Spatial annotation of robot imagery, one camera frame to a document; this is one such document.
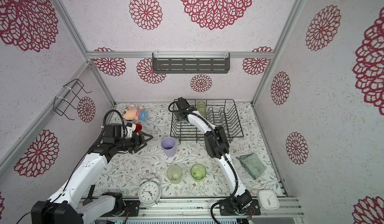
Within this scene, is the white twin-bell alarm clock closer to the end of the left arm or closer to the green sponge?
the end of the left arm

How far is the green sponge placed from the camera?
850 mm

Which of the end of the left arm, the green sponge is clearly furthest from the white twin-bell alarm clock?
the green sponge

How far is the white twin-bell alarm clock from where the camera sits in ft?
2.44

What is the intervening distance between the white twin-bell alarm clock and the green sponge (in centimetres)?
51
